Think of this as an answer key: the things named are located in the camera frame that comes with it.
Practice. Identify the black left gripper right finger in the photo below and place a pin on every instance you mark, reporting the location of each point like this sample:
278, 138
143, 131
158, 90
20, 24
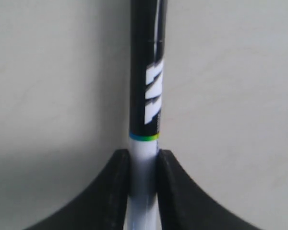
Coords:
184, 205

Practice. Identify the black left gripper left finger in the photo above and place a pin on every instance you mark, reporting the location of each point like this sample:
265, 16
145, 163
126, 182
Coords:
101, 206

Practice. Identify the black and white marker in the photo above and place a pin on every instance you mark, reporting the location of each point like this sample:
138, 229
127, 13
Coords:
148, 25

